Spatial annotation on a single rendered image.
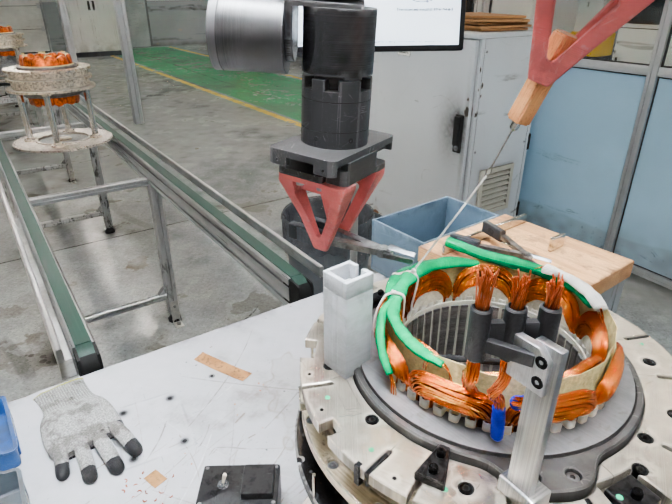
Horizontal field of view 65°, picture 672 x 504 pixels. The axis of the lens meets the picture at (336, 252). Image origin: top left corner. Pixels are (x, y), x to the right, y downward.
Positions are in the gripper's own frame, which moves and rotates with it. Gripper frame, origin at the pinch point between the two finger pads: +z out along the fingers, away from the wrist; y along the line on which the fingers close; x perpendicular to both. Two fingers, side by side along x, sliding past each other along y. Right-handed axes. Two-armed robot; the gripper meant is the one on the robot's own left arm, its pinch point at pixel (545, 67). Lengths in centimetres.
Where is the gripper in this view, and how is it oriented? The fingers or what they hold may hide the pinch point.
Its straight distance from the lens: 38.5
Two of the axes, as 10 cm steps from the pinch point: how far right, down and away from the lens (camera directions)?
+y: -3.7, 4.9, -7.9
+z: -2.9, 7.5, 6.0
